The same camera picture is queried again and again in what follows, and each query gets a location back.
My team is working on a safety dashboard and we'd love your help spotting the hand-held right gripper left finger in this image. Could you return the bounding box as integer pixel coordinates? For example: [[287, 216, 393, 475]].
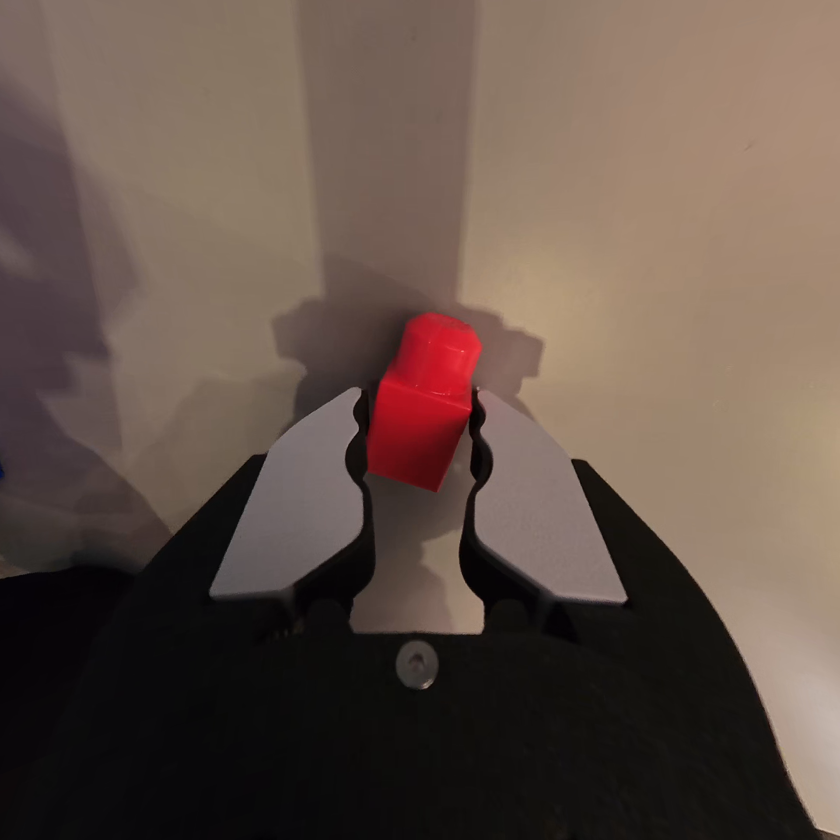
[[209, 386, 376, 624]]

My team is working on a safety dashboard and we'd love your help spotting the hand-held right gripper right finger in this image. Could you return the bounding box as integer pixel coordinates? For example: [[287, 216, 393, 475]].
[[459, 388, 630, 627]]

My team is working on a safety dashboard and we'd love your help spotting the red plastic block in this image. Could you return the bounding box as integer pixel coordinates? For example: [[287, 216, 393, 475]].
[[365, 313, 484, 492]]

